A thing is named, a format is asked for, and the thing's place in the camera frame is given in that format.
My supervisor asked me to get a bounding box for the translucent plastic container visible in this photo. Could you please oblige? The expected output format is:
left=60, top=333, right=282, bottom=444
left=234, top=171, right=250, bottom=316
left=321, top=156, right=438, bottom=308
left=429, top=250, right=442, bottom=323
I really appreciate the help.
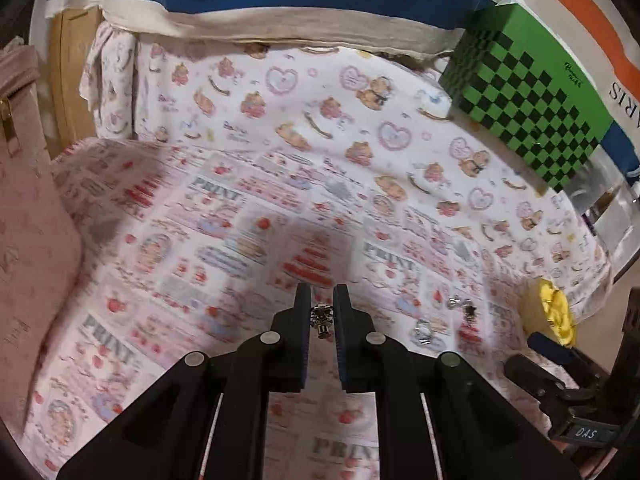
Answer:
left=572, top=152, right=640, bottom=263

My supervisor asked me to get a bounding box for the wooden bed frame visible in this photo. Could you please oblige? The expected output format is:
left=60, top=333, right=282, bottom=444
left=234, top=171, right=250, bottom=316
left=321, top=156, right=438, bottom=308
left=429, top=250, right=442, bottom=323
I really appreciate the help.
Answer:
left=49, top=7, right=110, bottom=147

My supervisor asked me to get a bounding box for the green checkered box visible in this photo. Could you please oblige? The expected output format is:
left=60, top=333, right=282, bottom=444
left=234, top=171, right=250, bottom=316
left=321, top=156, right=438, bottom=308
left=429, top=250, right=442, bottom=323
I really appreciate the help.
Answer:
left=438, top=2, right=615, bottom=193

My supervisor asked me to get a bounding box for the silver dangle earring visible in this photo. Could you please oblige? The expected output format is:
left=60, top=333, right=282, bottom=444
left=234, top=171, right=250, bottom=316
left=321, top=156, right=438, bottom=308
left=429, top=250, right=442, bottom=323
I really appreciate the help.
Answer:
left=310, top=305, right=333, bottom=342

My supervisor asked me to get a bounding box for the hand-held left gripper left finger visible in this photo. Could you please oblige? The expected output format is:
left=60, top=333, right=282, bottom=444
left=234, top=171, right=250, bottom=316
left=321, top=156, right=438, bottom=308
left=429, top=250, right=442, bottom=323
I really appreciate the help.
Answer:
left=57, top=282, right=312, bottom=480

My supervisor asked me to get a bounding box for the pink printed table cloth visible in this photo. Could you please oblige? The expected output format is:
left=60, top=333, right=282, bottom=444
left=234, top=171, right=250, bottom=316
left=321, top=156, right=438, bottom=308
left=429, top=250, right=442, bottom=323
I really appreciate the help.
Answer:
left=12, top=137, right=576, bottom=480

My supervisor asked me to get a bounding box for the pink bag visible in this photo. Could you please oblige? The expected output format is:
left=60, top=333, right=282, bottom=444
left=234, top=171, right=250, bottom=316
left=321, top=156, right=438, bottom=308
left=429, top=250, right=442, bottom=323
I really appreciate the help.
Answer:
left=0, top=37, right=83, bottom=386

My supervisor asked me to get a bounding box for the yellow cloth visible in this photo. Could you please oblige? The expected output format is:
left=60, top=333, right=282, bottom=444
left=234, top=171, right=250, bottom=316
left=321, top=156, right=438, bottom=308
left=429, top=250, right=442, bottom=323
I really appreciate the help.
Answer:
left=537, top=280, right=576, bottom=348

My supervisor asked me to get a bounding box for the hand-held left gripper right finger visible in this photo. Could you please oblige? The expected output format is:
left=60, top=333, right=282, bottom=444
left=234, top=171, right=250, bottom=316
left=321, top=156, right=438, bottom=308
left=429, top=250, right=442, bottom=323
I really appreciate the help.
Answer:
left=332, top=283, right=581, bottom=480

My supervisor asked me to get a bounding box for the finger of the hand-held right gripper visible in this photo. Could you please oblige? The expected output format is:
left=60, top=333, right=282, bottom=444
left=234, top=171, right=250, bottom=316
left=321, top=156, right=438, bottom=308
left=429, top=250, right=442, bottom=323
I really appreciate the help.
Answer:
left=527, top=332, right=603, bottom=386
left=503, top=354, right=576, bottom=413

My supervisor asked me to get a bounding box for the bear print cloth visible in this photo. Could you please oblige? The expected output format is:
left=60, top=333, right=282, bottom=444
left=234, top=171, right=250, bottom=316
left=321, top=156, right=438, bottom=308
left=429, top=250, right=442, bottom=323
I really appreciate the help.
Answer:
left=79, top=20, right=613, bottom=301

